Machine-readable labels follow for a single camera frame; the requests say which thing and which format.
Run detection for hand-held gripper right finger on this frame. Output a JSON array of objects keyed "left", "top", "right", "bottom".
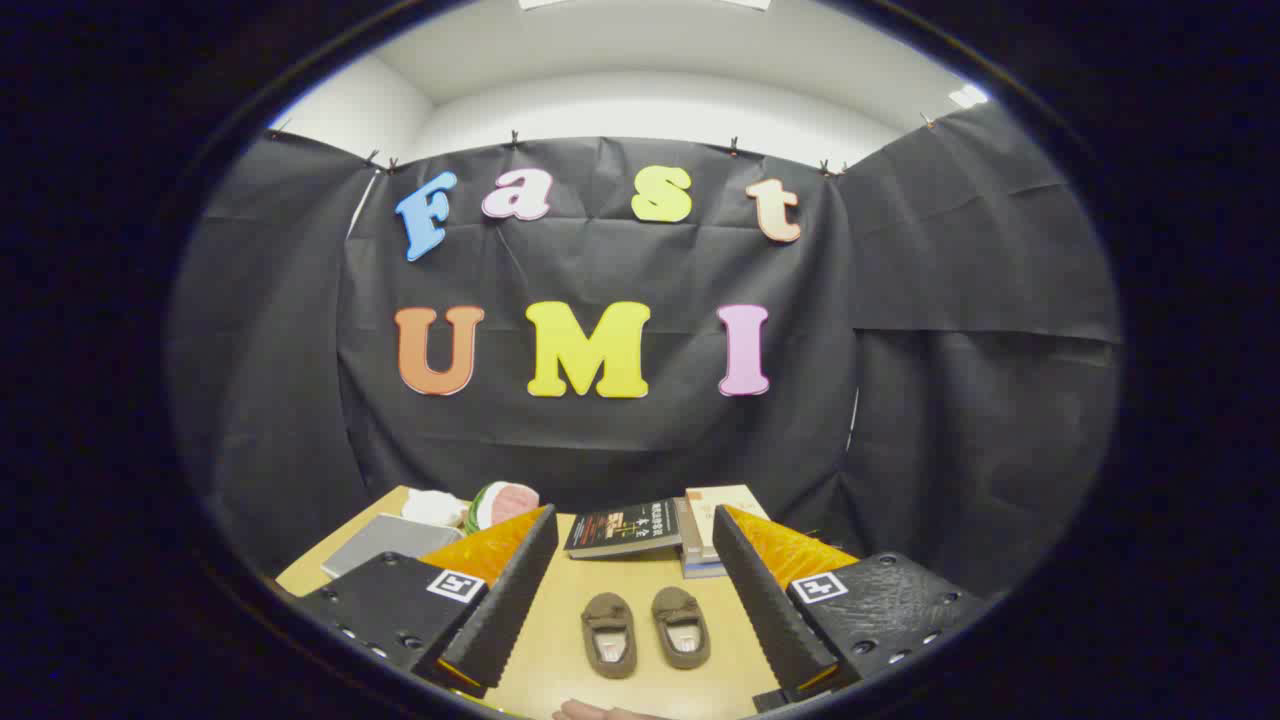
[{"left": 711, "top": 503, "right": 989, "bottom": 713}]

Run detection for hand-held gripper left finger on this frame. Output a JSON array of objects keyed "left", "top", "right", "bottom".
[{"left": 293, "top": 503, "right": 560, "bottom": 700}]

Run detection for brown shoe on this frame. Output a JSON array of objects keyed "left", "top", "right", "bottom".
[
  {"left": 651, "top": 586, "right": 712, "bottom": 670},
  {"left": 580, "top": 592, "right": 639, "bottom": 680}
]

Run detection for foldable fabric storage box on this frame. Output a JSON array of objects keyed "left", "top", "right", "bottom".
[{"left": 320, "top": 513, "right": 464, "bottom": 580}]

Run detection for blue grey book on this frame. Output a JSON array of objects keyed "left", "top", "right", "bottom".
[{"left": 677, "top": 498, "right": 733, "bottom": 580}]

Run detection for watermelon slice plush toy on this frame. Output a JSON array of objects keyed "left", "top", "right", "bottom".
[{"left": 464, "top": 481, "right": 542, "bottom": 535}]

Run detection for beige cover book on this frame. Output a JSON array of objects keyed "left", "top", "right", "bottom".
[{"left": 684, "top": 484, "right": 772, "bottom": 562}]

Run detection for white plush toy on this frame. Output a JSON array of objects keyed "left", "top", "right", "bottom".
[{"left": 401, "top": 488, "right": 472, "bottom": 529}]

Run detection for black cover book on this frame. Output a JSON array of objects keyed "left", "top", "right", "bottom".
[{"left": 564, "top": 498, "right": 687, "bottom": 560}]

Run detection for black backdrop cloth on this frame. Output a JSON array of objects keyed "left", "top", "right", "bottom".
[{"left": 168, "top": 100, "right": 1123, "bottom": 601}]

